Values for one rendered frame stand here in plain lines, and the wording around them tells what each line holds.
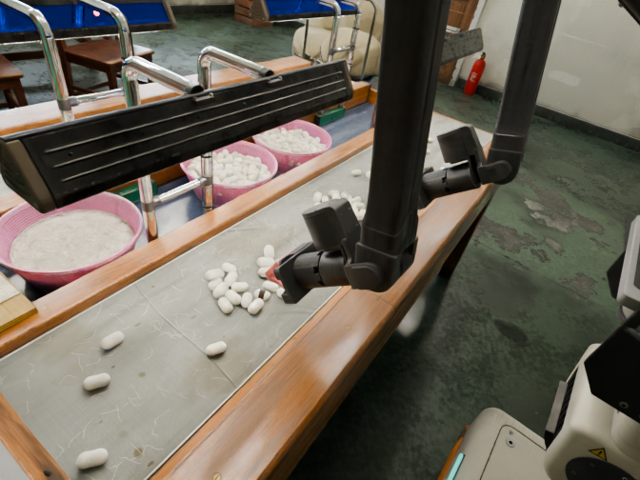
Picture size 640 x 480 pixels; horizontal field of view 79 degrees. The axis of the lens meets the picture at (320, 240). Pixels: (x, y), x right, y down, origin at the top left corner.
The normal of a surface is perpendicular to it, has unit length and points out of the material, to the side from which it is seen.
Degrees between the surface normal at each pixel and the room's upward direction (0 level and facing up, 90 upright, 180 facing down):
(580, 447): 90
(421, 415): 0
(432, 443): 0
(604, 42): 90
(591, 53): 90
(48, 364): 0
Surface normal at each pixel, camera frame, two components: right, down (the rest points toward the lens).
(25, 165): 0.76, -0.01
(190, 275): 0.16, -0.76
